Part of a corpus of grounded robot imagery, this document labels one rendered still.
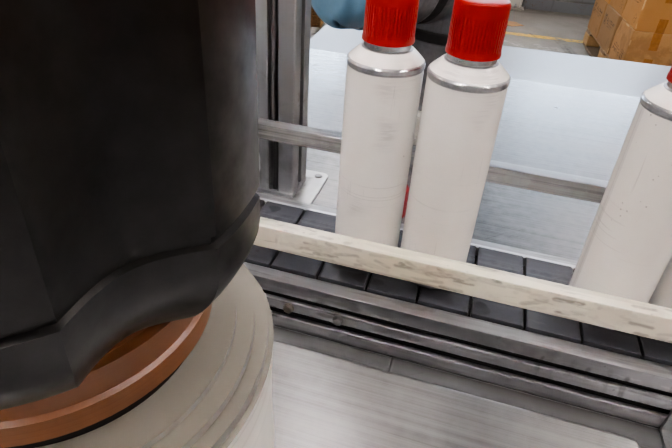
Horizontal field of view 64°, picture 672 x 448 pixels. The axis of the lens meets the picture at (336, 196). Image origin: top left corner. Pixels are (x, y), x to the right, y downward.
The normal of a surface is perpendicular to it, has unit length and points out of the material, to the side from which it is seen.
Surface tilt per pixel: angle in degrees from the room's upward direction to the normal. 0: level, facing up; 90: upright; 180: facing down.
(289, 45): 90
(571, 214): 0
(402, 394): 0
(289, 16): 90
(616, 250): 90
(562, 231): 0
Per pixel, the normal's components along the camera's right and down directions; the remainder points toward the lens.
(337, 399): 0.06, -0.84
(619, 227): -0.84, 0.25
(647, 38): -0.25, 0.47
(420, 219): -0.68, 0.36
